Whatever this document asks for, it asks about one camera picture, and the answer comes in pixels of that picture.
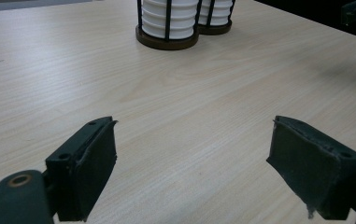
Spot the black wire cup holder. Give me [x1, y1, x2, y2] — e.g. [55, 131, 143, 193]
[197, 0, 236, 35]
[135, 0, 203, 51]

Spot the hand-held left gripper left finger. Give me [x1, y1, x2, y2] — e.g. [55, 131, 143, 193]
[44, 116, 119, 222]

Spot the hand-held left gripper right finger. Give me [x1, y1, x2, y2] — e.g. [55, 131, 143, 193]
[265, 115, 356, 221]

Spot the short stack of white cups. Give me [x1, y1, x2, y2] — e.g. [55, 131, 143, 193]
[141, 0, 200, 40]

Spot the tall stack of white cups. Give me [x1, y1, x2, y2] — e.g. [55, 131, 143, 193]
[198, 0, 235, 27]

